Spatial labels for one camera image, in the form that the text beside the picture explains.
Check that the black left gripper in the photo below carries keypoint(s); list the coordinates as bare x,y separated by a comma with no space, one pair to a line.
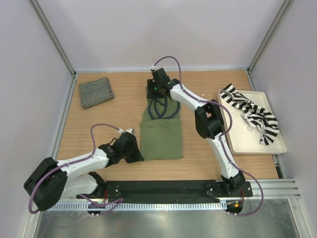
137,156

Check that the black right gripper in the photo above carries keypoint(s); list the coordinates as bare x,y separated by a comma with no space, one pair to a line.
150,83

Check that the green tank top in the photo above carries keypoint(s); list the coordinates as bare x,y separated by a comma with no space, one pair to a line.
161,130

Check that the thin-striped black white tank top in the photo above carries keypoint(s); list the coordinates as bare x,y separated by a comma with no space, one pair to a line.
95,92

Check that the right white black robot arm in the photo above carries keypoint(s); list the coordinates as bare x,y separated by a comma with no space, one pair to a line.
209,123

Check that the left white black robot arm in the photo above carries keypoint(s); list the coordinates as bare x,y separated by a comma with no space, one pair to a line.
54,180

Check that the wide-striped black white tank top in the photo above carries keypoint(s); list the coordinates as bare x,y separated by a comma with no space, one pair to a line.
256,116

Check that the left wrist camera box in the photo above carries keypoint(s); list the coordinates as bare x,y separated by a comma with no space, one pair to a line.
131,130

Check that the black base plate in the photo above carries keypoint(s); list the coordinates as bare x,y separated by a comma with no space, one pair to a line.
207,188

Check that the slotted cable duct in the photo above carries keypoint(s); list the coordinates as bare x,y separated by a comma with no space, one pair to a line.
86,206

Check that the aluminium frame rail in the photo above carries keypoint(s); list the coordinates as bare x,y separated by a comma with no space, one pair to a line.
266,188

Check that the left aluminium corner post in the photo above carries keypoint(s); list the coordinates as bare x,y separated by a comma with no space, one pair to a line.
50,32

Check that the aluminium corner post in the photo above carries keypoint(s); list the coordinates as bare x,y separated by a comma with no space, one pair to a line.
50,32
282,11

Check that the right aluminium corner post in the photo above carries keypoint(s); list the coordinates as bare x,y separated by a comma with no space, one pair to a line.
282,11

